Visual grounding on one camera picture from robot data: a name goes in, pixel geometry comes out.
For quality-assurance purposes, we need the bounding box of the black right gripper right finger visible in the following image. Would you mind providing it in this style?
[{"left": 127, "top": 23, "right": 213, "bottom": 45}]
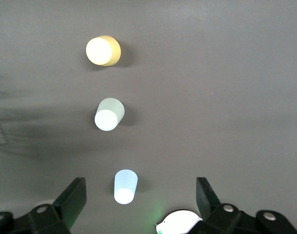
[{"left": 187, "top": 177, "right": 241, "bottom": 234}]

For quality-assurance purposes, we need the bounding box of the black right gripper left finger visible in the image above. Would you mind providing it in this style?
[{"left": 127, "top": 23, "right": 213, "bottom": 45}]
[{"left": 13, "top": 177, "right": 87, "bottom": 234}]

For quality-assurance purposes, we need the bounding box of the pale green plastic cup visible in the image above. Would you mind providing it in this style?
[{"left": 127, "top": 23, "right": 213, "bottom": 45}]
[{"left": 94, "top": 97, "right": 126, "bottom": 132}]

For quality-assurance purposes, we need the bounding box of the light blue plastic cup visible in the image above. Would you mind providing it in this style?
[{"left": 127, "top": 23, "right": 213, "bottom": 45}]
[{"left": 113, "top": 169, "right": 139, "bottom": 205}]

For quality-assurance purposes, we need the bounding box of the yellow plastic cup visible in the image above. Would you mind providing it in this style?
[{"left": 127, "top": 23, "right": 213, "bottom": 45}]
[{"left": 85, "top": 35, "right": 122, "bottom": 67}]

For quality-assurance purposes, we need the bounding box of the dark grey table mat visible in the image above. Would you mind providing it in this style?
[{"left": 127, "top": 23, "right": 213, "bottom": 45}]
[{"left": 0, "top": 0, "right": 297, "bottom": 234}]

